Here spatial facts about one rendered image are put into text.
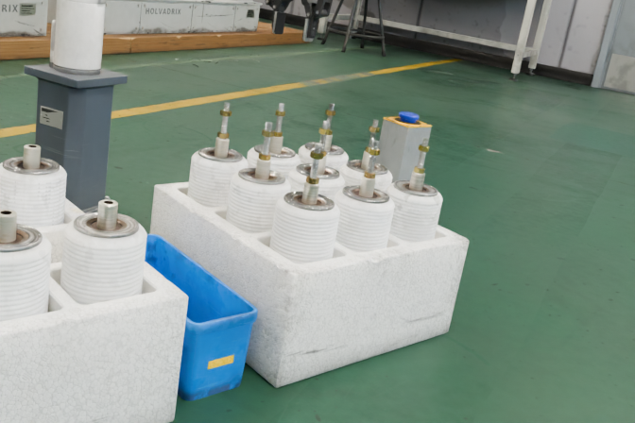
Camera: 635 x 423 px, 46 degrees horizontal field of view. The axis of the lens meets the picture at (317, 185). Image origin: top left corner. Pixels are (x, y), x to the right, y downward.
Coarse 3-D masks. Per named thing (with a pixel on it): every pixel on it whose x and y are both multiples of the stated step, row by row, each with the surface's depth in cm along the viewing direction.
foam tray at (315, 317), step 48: (192, 240) 120; (240, 240) 110; (432, 240) 123; (240, 288) 111; (288, 288) 102; (336, 288) 108; (384, 288) 115; (432, 288) 124; (288, 336) 104; (336, 336) 111; (384, 336) 119; (432, 336) 128
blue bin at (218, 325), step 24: (168, 264) 120; (192, 264) 114; (192, 288) 114; (216, 288) 109; (192, 312) 115; (216, 312) 110; (240, 312) 105; (192, 336) 97; (216, 336) 99; (240, 336) 102; (192, 360) 98; (216, 360) 100; (240, 360) 103; (192, 384) 99; (216, 384) 102
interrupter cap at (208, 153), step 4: (204, 148) 127; (208, 148) 128; (212, 148) 128; (200, 152) 124; (204, 152) 125; (208, 152) 126; (212, 152) 126; (228, 152) 128; (232, 152) 128; (236, 152) 128; (200, 156) 123; (204, 156) 123; (208, 156) 123; (212, 156) 123; (228, 156) 126; (232, 156) 126; (236, 156) 126; (240, 156) 126; (212, 160) 122; (216, 160) 122; (220, 160) 122; (224, 160) 122; (228, 160) 122; (232, 160) 123; (236, 160) 123; (240, 160) 124
